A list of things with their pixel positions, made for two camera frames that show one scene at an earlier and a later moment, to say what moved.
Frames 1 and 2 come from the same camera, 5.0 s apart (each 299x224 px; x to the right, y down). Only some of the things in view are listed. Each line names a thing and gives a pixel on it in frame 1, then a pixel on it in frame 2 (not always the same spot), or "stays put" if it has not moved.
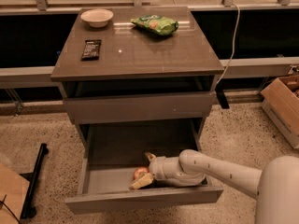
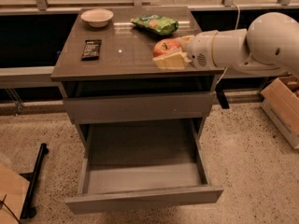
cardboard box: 280,100 stays put
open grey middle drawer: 110,153 stays put
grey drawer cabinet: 135,64 stays put
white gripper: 160,168 to 200,51
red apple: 138,172 to 165,46
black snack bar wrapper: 92,49 stays put
